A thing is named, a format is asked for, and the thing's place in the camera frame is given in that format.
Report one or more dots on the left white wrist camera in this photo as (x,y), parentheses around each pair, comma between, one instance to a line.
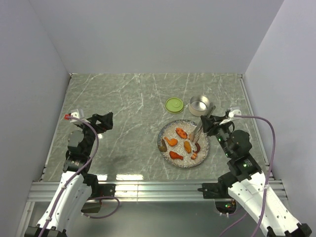
(75,116)

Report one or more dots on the green round lid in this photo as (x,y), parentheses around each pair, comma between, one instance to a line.
(174,105)

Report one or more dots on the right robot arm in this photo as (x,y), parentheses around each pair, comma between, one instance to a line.
(246,182)

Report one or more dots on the orange fish toy food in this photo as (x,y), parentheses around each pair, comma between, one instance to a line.
(181,133)

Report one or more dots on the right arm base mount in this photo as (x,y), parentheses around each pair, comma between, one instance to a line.
(224,204)

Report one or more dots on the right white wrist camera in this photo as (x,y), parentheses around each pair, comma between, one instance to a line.
(231,115)

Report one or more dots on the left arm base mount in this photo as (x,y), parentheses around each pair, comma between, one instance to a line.
(93,205)

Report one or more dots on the aluminium frame rail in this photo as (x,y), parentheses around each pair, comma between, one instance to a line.
(142,190)

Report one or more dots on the dark red sausage toy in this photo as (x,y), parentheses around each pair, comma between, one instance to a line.
(197,147)

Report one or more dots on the brown green food piece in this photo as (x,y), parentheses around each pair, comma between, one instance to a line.
(162,147)

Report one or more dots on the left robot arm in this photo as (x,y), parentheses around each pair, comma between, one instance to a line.
(82,147)

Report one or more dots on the orange drumstick toy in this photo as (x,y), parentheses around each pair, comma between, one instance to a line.
(174,155)

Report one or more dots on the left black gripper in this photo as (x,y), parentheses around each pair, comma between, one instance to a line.
(105,121)

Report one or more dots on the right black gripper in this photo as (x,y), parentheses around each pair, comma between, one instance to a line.
(211,121)

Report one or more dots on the beige metal lunch container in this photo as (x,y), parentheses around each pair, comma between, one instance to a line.
(198,105)

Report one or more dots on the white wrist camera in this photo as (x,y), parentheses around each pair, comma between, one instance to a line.
(75,116)
(231,115)

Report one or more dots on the striped bacon toy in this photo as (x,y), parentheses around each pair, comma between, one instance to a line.
(194,156)

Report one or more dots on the speckled ceramic plate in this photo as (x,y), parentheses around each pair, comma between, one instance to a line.
(176,148)

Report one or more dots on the orange fried nugget toy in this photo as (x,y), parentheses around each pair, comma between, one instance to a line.
(187,147)

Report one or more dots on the orange chicken wing toy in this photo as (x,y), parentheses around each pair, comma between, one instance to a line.
(171,142)

